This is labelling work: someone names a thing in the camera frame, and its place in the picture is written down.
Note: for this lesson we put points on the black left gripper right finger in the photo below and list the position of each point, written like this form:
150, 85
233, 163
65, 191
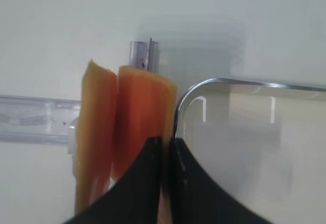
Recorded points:
195, 197

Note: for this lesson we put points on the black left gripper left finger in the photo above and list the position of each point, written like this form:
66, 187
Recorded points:
134, 198

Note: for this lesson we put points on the orange cheese slice front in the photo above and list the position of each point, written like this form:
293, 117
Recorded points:
145, 108

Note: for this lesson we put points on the orange cheese slice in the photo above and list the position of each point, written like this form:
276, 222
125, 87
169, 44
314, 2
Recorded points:
145, 108
95, 135

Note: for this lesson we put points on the orange cheese slice back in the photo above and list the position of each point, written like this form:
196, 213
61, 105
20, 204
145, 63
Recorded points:
95, 135

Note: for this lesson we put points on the silver metal tray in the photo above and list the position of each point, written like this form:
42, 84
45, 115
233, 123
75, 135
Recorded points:
263, 143

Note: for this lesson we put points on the clear pusher rack far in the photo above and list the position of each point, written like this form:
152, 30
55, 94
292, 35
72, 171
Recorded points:
39, 120

